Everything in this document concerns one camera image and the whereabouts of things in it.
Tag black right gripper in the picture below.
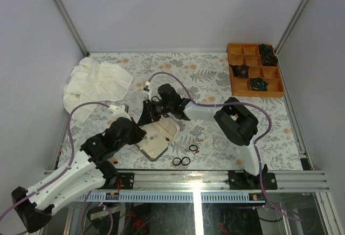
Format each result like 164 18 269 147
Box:
138 99 174 126

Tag cream and navy jewelry box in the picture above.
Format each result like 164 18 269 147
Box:
136 117 180 161

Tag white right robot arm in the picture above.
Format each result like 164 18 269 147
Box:
138 84 265 189

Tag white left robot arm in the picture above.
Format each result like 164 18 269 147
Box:
11 105 152 233

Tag white crumpled cloth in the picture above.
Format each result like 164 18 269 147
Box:
63 57 134 114

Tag floral table mat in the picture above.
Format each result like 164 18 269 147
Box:
59 53 302 170

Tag dark fabric flower orange dots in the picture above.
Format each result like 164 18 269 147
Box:
231 64 249 78

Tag orange divided tray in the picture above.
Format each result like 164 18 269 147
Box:
226 43 285 98

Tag dark green fabric flower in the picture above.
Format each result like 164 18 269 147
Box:
250 77 268 91

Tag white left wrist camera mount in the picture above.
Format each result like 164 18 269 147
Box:
108 103 130 120

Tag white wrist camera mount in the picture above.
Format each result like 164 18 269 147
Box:
108 103 130 120
143 81 151 100

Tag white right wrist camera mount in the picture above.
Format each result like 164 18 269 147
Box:
143 81 151 100

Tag aluminium rail frame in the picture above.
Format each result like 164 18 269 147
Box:
72 170 329 203

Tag silver wire bangle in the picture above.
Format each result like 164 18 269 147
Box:
212 137 228 151

